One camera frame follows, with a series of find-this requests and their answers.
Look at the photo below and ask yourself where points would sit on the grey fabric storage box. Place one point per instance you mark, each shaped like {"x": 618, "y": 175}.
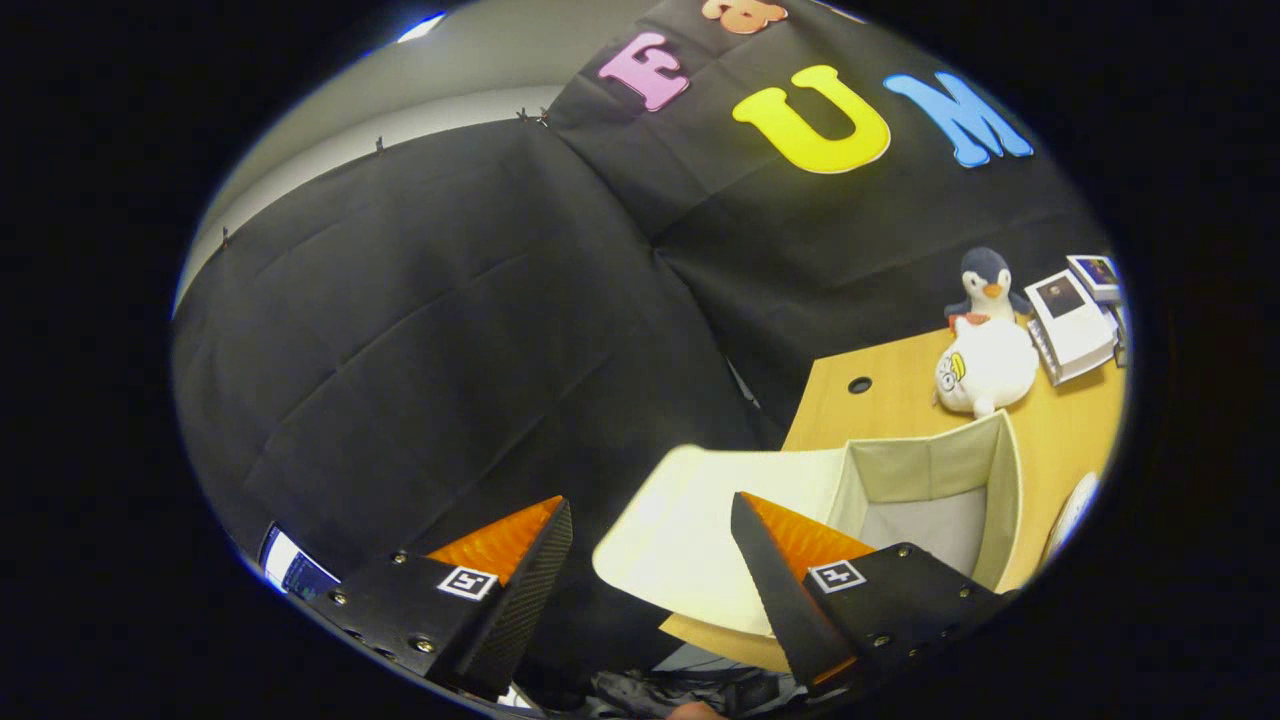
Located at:
{"x": 690, "y": 530}

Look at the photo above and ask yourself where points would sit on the penguin plush toy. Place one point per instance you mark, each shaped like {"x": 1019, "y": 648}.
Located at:
{"x": 985, "y": 275}

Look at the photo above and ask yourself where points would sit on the black backdrop cloth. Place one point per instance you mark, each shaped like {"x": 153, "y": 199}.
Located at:
{"x": 400, "y": 350}

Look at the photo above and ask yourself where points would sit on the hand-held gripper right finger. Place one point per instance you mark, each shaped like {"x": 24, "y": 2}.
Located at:
{"x": 775, "y": 600}

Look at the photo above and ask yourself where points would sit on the white book with portrait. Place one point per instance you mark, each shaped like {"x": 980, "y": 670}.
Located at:
{"x": 1072, "y": 325}

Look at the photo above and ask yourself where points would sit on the dark cloth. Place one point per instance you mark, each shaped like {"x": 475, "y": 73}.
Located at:
{"x": 690, "y": 685}

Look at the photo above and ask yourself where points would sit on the small ceiling light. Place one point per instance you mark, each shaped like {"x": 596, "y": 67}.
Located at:
{"x": 421, "y": 27}

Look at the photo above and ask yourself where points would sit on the white canvas shoe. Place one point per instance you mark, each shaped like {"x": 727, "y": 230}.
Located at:
{"x": 1070, "y": 512}

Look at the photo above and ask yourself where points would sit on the white round plush toy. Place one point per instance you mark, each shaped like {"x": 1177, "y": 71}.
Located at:
{"x": 990, "y": 365}

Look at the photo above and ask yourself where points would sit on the book with blue cover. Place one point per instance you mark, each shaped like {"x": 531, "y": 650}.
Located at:
{"x": 1097, "y": 275}

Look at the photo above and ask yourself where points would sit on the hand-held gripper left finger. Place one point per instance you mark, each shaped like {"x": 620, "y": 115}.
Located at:
{"x": 520, "y": 600}

